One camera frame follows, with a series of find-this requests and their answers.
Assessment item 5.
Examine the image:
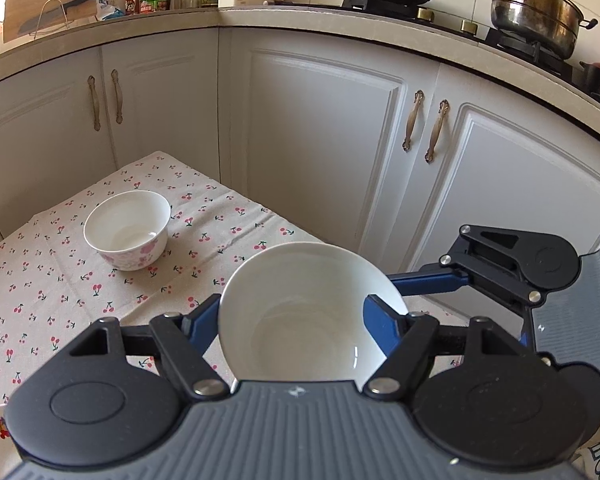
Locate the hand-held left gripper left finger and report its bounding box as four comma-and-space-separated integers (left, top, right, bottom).
67, 294, 229, 401

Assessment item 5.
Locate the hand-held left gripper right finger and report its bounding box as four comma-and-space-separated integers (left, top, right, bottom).
362, 295, 535, 401

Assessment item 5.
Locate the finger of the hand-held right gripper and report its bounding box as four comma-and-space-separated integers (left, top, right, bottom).
520, 305, 555, 368
387, 224, 545, 307

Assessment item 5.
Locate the plain white bowl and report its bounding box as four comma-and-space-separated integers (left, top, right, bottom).
218, 241, 409, 392

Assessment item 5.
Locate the pink floral white bowl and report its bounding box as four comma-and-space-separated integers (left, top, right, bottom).
83, 190, 172, 272

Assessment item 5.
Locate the white cabinet door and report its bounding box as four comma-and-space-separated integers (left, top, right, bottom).
0, 45, 118, 243
404, 62, 600, 283
101, 27, 221, 187
229, 29, 441, 273

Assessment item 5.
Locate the cherry print tablecloth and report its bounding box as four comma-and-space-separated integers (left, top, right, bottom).
0, 150, 468, 413

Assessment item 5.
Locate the black gas stove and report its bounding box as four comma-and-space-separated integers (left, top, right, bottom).
340, 0, 588, 78

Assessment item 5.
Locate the stainless steel pot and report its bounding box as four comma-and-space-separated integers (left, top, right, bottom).
478, 0, 599, 60

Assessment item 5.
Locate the blue white bag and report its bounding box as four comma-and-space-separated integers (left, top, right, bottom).
96, 0, 125, 22

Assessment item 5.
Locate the black cleaver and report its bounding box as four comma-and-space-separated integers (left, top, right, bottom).
20, 0, 97, 36

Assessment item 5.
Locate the brass cabinet handle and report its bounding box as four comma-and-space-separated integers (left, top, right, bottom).
402, 90, 425, 152
424, 100, 450, 164
87, 75, 104, 132
110, 69, 125, 124

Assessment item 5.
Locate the wire rack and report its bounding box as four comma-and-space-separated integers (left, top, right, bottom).
31, 0, 77, 39

